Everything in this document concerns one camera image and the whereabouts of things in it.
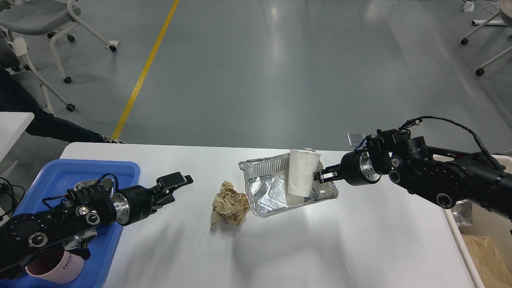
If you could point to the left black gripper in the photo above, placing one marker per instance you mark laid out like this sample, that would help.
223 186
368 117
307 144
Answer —
136 203

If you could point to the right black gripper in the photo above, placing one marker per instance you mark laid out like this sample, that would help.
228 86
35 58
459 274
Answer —
355 168

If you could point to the cream paper cup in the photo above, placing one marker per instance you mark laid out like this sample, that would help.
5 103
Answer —
302 167

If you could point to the aluminium foil tray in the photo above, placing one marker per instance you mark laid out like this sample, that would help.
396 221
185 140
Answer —
266 187

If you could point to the brown paper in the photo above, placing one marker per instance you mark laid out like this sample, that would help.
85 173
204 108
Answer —
230 205
490 266

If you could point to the pink ceramic mug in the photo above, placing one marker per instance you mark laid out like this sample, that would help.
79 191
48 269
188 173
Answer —
58 266

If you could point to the rectangular stainless steel tin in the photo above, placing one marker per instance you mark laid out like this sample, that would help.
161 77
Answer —
107 182

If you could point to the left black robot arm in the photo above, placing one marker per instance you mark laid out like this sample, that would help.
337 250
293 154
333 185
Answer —
72 224

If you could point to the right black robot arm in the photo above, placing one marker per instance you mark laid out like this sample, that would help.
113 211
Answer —
440 176

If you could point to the left metal floor plate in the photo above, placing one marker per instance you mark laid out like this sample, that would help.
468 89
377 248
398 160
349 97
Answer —
355 139

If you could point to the blue plastic tray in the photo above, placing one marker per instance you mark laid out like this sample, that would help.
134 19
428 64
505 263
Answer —
54 179

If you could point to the crumpled foil in bin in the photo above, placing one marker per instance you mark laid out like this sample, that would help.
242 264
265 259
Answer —
462 213

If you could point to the beige plastic bin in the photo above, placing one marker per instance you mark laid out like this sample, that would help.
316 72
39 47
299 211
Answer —
484 223

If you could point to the white side table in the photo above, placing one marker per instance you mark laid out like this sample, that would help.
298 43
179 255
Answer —
12 125

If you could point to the seated person dark clothes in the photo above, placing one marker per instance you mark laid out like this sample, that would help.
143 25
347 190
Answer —
15 98

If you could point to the brown paper in bin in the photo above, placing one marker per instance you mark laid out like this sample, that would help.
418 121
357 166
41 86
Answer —
490 266

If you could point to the grey office chair near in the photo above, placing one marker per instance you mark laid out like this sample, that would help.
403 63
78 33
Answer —
14 55

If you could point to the grey office chair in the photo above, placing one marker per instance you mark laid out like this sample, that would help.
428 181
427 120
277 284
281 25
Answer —
14 55
52 18

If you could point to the grey office chair far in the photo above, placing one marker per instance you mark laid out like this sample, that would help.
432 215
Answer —
52 18

